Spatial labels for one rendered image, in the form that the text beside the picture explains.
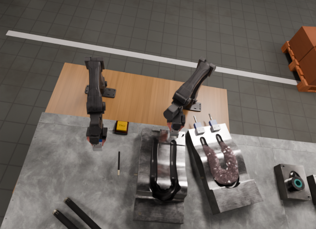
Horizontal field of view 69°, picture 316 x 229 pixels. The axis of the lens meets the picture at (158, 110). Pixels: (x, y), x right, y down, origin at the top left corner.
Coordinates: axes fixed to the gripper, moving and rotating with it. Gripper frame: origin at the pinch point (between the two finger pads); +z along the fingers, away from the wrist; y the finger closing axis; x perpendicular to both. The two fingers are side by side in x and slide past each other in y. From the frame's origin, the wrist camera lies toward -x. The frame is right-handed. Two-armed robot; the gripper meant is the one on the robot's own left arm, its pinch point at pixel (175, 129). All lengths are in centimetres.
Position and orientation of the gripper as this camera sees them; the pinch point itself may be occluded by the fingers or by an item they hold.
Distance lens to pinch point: 134.2
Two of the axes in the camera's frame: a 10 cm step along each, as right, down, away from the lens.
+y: 10.0, 0.7, -0.3
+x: 0.7, -6.2, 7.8
